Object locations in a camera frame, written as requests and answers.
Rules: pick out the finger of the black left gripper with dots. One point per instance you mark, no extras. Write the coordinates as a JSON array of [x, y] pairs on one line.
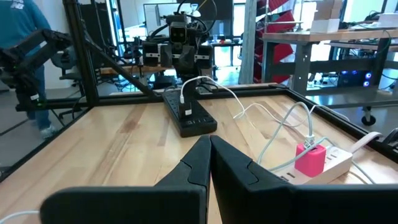
[[192, 81], [183, 81]]

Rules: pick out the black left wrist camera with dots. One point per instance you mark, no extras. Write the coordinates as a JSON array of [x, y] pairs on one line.
[[178, 32]]

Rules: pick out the pink charger block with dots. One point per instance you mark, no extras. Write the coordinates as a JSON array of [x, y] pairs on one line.
[[311, 161]]

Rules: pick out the black aluminium frame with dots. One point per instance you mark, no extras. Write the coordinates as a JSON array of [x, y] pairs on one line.
[[81, 62]]

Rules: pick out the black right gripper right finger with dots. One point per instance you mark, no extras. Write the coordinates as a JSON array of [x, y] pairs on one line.
[[311, 205]]

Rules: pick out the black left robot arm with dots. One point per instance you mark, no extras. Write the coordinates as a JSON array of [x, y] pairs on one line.
[[196, 37]]

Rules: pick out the white box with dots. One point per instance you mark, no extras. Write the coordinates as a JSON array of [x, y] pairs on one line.
[[325, 26]]

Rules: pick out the person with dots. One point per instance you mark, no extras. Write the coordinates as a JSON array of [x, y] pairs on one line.
[[21, 18]]

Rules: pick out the white power strip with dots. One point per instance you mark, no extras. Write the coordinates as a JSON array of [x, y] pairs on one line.
[[337, 161]]

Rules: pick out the computer with blue lights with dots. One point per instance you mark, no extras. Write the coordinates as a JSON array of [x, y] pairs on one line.
[[354, 79]]

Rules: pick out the grey office chair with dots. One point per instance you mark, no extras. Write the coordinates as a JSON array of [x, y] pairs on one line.
[[59, 60]]

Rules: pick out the computer monitor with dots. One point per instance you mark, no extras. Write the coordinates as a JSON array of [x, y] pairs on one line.
[[155, 18]]

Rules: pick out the brown cardboard box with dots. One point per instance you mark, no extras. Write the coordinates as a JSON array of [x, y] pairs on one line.
[[326, 9]]

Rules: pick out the red storage bins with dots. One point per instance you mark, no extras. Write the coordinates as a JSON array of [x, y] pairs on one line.
[[280, 53]]

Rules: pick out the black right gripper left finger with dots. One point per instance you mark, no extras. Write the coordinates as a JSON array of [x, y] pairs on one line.
[[124, 205]]

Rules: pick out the black power strip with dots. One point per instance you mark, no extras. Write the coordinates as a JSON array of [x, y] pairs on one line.
[[199, 124]]

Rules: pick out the black bench caster wheel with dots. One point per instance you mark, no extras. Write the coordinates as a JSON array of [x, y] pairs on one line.
[[369, 119]]

